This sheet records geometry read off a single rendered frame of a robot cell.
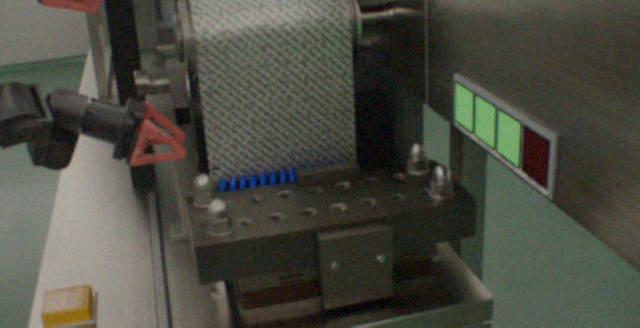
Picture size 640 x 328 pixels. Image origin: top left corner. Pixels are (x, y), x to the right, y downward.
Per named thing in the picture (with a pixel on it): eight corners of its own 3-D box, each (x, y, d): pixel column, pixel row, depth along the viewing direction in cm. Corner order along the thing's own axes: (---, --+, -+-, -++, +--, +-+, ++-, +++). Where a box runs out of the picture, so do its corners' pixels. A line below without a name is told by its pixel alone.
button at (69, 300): (47, 303, 106) (44, 289, 105) (93, 296, 107) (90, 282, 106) (43, 329, 99) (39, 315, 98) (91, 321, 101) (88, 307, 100)
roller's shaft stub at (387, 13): (345, 29, 118) (344, 3, 116) (385, 25, 120) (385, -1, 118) (352, 35, 114) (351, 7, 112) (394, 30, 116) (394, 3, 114)
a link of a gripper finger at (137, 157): (178, 180, 104) (115, 162, 101) (177, 161, 110) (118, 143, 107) (193, 139, 102) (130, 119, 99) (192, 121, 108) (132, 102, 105)
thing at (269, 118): (211, 188, 113) (198, 74, 106) (355, 166, 118) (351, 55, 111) (212, 189, 113) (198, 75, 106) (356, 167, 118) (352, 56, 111)
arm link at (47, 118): (15, 126, 92) (0, 83, 97) (1, 184, 99) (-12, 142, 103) (98, 122, 100) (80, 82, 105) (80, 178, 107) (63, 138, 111)
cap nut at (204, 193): (192, 199, 107) (188, 171, 106) (216, 195, 108) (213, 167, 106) (194, 209, 104) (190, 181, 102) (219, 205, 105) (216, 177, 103)
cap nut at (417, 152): (402, 167, 114) (402, 140, 112) (424, 163, 115) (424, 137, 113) (411, 175, 111) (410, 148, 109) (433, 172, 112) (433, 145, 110)
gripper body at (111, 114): (124, 163, 101) (73, 148, 99) (127, 137, 110) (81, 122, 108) (138, 122, 99) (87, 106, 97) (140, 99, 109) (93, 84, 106)
